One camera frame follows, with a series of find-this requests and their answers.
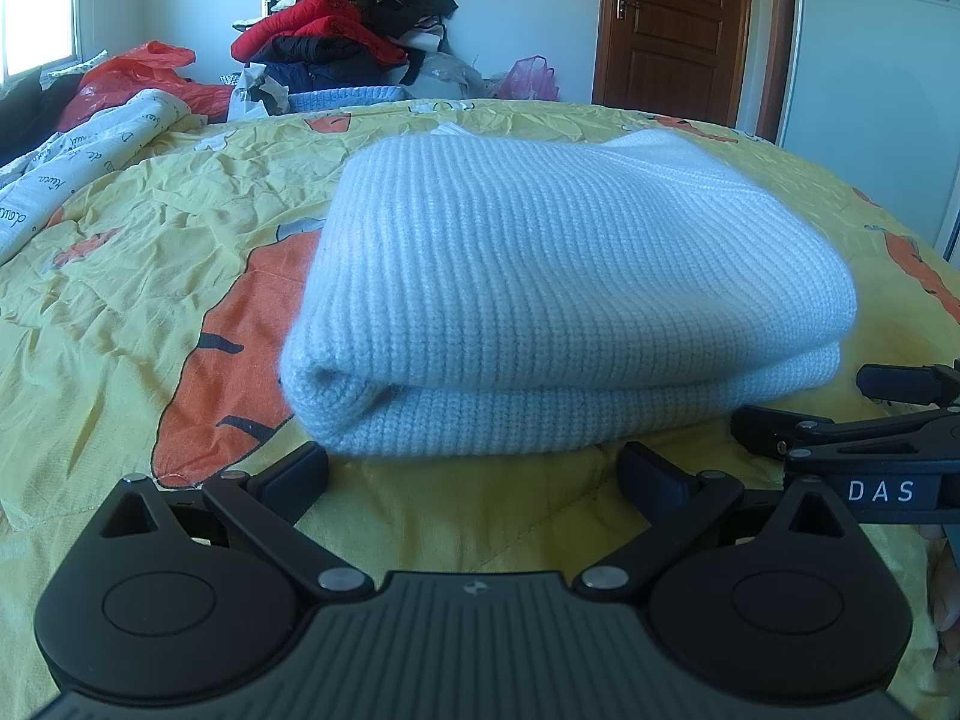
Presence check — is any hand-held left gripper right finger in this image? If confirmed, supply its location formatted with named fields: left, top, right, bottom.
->
left=571, top=439, right=848, bottom=602

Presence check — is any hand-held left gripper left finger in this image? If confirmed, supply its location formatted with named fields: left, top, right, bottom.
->
left=97, top=441, right=376, bottom=602

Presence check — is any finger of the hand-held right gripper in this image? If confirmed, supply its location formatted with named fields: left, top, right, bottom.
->
left=857, top=364, right=960, bottom=410
left=731, top=405, right=960, bottom=458

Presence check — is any white knit sweater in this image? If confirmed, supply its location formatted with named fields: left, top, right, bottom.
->
left=281, top=127, right=860, bottom=458

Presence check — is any person's right hand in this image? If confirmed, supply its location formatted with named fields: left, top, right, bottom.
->
left=926, top=532, right=960, bottom=680

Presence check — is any yellow carrot print bedsheet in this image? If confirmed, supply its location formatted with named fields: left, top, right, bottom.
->
left=0, top=97, right=960, bottom=698

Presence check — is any white flower decal wardrobe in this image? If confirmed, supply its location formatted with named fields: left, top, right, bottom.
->
left=776, top=0, right=960, bottom=263

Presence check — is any light blue knit sweater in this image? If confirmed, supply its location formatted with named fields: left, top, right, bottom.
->
left=289, top=85, right=406, bottom=113

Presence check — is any white printed blanket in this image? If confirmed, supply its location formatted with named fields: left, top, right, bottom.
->
left=0, top=88, right=188, bottom=263

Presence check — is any white grey plastic bag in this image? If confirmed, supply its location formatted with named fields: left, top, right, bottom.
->
left=225, top=64, right=293, bottom=121

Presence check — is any brown wooden door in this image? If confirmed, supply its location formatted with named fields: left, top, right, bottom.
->
left=592, top=0, right=758, bottom=127

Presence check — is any navy jacket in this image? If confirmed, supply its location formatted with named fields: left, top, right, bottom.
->
left=255, top=34, right=410, bottom=95

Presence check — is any pink plastic bag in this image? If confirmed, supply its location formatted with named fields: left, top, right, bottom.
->
left=499, top=56, right=560, bottom=102

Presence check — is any grey cloth bundle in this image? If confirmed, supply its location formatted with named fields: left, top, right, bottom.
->
left=409, top=52, right=503, bottom=100

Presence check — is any red plastic bag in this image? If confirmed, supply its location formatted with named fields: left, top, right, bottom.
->
left=56, top=41, right=237, bottom=132

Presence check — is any black cloth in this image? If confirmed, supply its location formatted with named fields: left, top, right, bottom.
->
left=0, top=71, right=83, bottom=166

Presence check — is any white garment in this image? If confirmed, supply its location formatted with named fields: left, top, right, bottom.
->
left=405, top=15, right=449, bottom=53

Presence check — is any window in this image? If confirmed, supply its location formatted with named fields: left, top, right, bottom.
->
left=0, top=0, right=80, bottom=83

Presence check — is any wooden door frame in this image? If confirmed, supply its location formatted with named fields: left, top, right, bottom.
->
left=589, top=0, right=800, bottom=147

